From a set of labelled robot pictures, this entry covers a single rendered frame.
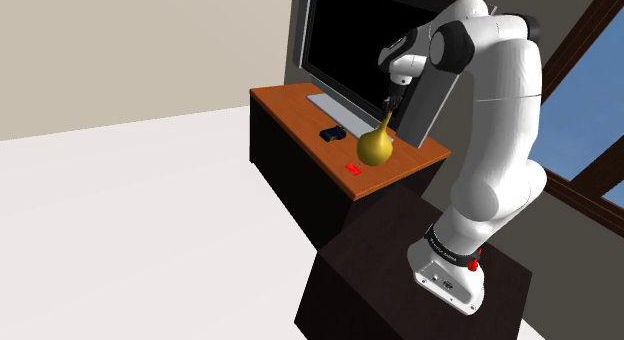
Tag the small red flat card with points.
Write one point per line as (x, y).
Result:
(353, 170)

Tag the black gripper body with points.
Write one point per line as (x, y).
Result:
(394, 96)

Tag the large black flat television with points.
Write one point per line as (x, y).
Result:
(351, 41)

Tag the brown-topped dark tv cabinet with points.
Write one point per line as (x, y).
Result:
(292, 110)

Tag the dark robot stand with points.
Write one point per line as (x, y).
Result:
(370, 270)

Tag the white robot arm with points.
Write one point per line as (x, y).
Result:
(502, 134)

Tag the yellow round long-necked vase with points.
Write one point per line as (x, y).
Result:
(374, 148)

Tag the small black box device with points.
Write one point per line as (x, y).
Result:
(333, 133)

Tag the dark wood framed window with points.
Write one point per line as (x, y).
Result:
(580, 114)

